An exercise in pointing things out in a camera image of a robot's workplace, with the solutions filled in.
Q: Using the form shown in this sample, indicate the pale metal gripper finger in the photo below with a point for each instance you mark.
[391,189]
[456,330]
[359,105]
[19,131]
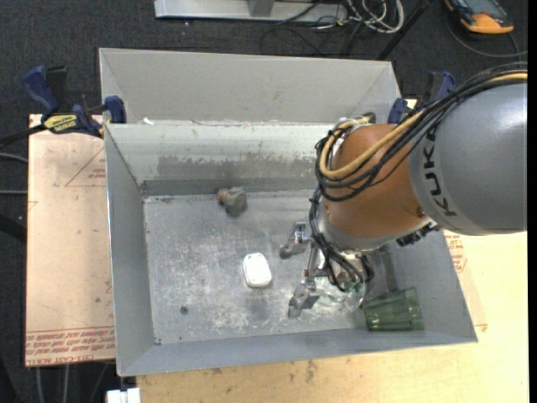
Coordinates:
[305,295]
[298,237]

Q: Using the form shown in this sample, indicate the clear glass thing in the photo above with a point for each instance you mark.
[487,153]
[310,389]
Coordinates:
[337,302]

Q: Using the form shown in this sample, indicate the white rounded box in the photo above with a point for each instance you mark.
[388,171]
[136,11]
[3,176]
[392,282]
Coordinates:
[257,270]

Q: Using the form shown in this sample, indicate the grey and brown toy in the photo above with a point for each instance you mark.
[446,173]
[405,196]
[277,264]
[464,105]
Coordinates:
[233,200]

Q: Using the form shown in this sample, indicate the grey metal bin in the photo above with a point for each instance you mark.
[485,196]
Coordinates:
[201,250]

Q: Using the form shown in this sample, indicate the brown cardboard board red print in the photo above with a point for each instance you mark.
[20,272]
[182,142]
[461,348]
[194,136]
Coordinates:
[67,242]

